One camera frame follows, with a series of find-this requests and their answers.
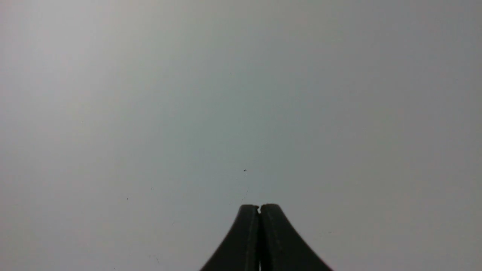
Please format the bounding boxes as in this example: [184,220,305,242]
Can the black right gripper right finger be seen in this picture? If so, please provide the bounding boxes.
[260,204,332,271]

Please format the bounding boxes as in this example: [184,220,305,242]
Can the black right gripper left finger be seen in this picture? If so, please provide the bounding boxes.
[201,205,260,271]

